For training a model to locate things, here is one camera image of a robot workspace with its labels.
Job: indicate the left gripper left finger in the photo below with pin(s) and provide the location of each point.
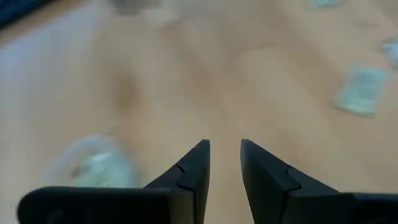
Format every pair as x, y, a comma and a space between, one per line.
124, 205

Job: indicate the pale green sachet packet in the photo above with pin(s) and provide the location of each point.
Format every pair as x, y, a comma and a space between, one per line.
323, 3
102, 169
360, 91

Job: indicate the clear plastic container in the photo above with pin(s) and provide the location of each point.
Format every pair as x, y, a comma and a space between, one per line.
59, 155

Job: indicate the dark green sachet packet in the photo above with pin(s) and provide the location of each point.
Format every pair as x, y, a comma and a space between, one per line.
391, 53

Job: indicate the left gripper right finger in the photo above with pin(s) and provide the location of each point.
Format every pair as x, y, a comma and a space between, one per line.
295, 205

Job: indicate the black aluminium table frame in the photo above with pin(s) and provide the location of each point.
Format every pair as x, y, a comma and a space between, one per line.
12, 7

